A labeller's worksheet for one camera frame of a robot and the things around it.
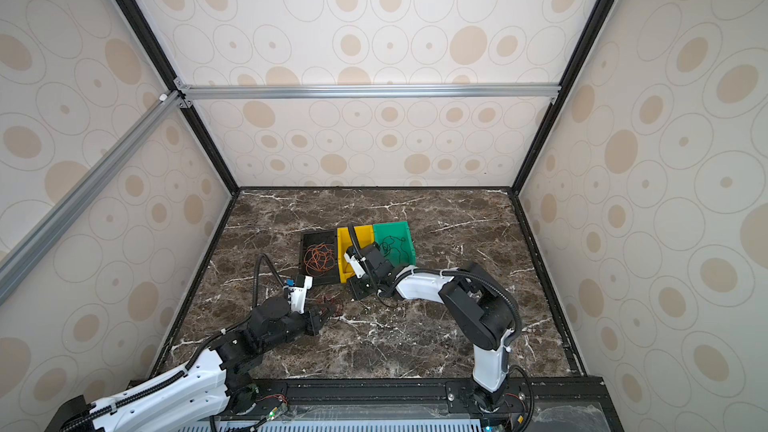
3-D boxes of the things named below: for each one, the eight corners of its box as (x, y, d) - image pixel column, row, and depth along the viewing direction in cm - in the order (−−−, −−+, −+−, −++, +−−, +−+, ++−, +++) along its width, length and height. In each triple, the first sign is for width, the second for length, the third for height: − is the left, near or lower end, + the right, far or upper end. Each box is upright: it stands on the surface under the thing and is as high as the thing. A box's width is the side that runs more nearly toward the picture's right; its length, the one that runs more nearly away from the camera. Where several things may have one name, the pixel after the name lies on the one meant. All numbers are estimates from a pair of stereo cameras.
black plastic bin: (305, 292, 94) (300, 281, 88) (304, 242, 106) (300, 229, 100) (342, 285, 95) (339, 274, 90) (337, 236, 108) (335, 224, 102)
